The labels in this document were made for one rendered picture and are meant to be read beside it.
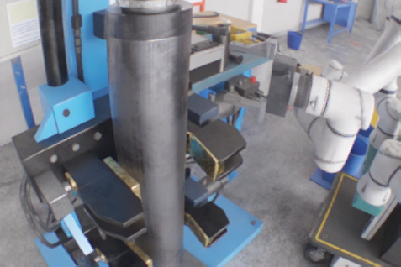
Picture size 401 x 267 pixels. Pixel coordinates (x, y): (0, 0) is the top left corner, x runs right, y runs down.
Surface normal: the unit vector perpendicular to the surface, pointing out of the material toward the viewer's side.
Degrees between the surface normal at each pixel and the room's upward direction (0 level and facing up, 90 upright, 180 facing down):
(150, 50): 90
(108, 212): 0
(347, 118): 90
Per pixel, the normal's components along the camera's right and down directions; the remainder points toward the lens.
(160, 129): 0.37, 0.53
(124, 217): 0.06, -0.83
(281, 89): -0.37, 0.50
